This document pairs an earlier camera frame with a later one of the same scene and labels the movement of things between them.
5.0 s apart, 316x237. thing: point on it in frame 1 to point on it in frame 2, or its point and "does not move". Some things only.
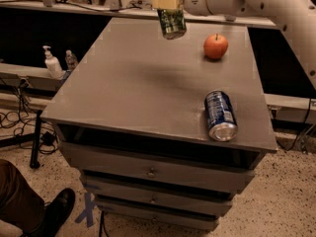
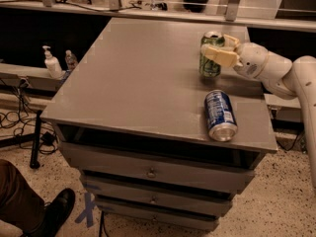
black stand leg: [35, 164] does not move
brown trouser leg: [20, 202] does not move
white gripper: [194, 0] to [254, 60]
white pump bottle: [53, 65] does not move
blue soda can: [220, 116] does not move
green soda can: [173, 23] to [208, 67]
